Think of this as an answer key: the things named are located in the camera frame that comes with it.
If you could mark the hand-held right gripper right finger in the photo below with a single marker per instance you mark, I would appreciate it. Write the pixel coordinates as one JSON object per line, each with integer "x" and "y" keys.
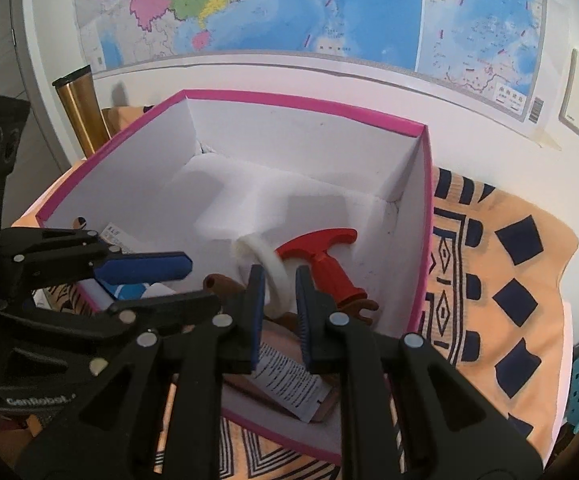
{"x": 303, "y": 320}

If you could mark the brown wooden toy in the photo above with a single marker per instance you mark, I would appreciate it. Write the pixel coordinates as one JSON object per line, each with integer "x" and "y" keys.
{"x": 219, "y": 284}

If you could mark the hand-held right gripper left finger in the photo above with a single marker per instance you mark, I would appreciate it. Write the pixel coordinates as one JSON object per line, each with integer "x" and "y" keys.
{"x": 255, "y": 310}

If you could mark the white paper tag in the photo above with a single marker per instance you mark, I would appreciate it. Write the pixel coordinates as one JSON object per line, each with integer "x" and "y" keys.
{"x": 119, "y": 237}

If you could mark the pink bedsheet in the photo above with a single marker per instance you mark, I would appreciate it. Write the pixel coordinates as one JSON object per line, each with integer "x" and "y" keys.
{"x": 567, "y": 360}

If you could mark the gold metal tumbler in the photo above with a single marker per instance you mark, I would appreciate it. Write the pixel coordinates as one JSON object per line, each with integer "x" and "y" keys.
{"x": 81, "y": 110}

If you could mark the white tape roll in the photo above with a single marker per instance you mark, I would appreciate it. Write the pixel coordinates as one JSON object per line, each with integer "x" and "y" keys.
{"x": 274, "y": 270}

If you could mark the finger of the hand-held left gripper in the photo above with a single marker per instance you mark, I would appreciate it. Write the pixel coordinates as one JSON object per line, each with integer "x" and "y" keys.
{"x": 169, "y": 307}
{"x": 144, "y": 266}

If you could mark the pink cardboard box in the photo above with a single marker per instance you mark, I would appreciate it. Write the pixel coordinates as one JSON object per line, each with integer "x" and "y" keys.
{"x": 319, "y": 160}

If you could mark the colourful wall map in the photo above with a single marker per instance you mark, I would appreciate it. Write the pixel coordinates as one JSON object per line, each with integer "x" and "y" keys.
{"x": 369, "y": 10}

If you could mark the orange patterned blanket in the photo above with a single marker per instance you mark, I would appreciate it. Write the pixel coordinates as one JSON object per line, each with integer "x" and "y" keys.
{"x": 519, "y": 310}

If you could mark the pink packet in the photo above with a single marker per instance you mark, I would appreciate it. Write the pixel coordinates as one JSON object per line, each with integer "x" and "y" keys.
{"x": 289, "y": 380}

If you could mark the white teal box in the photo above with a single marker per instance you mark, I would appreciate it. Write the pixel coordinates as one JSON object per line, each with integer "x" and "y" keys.
{"x": 157, "y": 291}

